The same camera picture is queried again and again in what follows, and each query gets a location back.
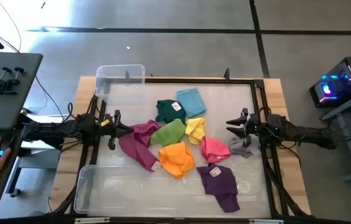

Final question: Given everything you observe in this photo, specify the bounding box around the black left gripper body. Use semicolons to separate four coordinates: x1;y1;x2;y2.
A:
99;110;123;151

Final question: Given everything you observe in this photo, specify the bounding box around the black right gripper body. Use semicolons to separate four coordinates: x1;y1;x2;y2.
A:
241;108;262;147

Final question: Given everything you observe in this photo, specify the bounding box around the dark magenta towel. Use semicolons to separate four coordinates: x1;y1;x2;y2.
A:
118;132;162;172

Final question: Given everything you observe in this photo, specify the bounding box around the dark green towel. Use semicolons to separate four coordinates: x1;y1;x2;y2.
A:
155;99;187;124

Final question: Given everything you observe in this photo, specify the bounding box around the yellow towel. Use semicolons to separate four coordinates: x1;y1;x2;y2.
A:
184;117;207;146

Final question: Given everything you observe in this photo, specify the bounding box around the light blue towel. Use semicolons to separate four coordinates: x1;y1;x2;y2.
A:
176;87;207;118

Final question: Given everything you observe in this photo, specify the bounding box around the purple towel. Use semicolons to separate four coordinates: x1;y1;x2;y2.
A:
196;164;241;213

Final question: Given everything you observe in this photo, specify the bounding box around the orange towel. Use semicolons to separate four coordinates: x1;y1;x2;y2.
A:
158;141;196;180

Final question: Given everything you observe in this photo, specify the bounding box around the grey towel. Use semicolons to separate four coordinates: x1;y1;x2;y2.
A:
229;138;261;159

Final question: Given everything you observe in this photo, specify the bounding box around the pink towel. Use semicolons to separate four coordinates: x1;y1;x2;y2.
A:
200;136;232;164

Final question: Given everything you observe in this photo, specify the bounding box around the clear plastic bin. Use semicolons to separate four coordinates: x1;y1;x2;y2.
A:
73;164;151;216
94;64;146;106

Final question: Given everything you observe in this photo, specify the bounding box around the grey metal desk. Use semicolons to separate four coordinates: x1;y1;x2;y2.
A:
320;86;351;183

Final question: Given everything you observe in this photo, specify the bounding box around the computer tower with lights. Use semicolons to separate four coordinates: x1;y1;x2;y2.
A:
309;55;351;109

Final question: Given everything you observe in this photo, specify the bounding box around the grey side desk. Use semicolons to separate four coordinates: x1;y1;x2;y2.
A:
0;51;44;207

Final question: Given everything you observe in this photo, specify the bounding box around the clear plastic ring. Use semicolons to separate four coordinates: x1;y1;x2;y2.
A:
236;179;251;194

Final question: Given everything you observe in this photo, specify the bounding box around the black metal table frame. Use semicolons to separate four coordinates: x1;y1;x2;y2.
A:
50;68;312;220

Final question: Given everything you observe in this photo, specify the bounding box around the thin black cable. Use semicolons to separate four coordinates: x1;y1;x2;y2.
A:
0;0;22;53
34;75;65;123

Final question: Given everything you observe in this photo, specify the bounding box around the white bracket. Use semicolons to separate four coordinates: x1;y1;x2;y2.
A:
74;217;111;224
249;218;284;224

